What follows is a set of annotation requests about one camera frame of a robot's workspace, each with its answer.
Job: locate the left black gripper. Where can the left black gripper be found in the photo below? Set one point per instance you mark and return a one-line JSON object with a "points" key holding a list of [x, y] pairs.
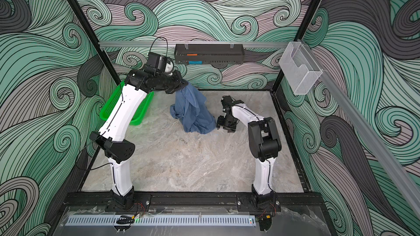
{"points": [[179, 81]]}

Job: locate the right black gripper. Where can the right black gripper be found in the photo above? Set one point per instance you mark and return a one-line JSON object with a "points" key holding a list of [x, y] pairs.
{"points": [[223, 123]]}

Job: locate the blue t-shirt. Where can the blue t-shirt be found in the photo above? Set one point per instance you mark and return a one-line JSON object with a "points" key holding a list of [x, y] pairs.
{"points": [[190, 109]]}

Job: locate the green plastic basket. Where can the green plastic basket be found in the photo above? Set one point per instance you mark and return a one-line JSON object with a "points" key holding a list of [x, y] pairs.
{"points": [[112, 101]]}

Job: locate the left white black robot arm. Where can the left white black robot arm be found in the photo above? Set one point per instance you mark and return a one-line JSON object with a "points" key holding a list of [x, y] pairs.
{"points": [[111, 136]]}

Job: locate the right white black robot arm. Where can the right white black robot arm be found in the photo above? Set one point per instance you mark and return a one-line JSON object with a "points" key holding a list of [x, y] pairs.
{"points": [[264, 144]]}

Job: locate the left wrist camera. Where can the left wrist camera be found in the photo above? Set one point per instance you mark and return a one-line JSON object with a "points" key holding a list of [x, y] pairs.
{"points": [[158, 64]]}

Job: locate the black wall tray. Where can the black wall tray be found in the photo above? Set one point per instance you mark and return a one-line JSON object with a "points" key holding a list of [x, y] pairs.
{"points": [[209, 54]]}

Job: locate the aluminium back rail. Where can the aluminium back rail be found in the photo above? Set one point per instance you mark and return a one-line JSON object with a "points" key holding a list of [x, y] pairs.
{"points": [[172, 44]]}

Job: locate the aluminium rail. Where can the aluminium rail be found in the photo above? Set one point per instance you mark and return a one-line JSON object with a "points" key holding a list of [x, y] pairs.
{"points": [[334, 79], [172, 44]]}

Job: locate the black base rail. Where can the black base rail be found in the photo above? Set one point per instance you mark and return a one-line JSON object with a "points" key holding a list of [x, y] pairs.
{"points": [[240, 201]]}

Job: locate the clear acrylic wall holder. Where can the clear acrylic wall holder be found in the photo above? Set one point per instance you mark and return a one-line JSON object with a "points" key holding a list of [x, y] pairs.
{"points": [[300, 67]]}

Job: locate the aluminium right rail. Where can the aluminium right rail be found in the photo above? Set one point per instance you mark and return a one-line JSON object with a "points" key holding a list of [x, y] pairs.
{"points": [[334, 79]]}

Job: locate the white slotted cable duct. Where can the white slotted cable duct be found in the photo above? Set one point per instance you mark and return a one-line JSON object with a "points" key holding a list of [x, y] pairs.
{"points": [[163, 220]]}

